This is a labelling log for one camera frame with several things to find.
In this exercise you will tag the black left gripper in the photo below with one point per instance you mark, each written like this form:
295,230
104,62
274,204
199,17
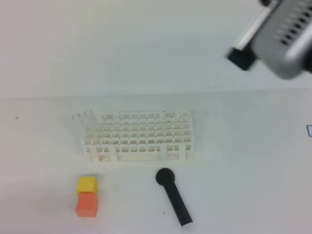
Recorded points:
241,54

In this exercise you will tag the clear glass test tube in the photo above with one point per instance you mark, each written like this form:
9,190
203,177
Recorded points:
90,124

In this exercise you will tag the white test tube rack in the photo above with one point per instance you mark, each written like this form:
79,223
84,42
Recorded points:
141,136

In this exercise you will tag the clear test tube in rack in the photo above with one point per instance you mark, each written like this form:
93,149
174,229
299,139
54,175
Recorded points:
79,120

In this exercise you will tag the black funnel scoop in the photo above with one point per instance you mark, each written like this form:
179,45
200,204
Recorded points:
166,178

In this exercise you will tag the yellow cube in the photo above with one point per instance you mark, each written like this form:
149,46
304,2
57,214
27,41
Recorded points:
87,184

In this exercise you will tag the orange cube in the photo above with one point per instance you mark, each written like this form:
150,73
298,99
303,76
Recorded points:
87,205

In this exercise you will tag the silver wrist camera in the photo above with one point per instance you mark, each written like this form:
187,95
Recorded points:
284,42

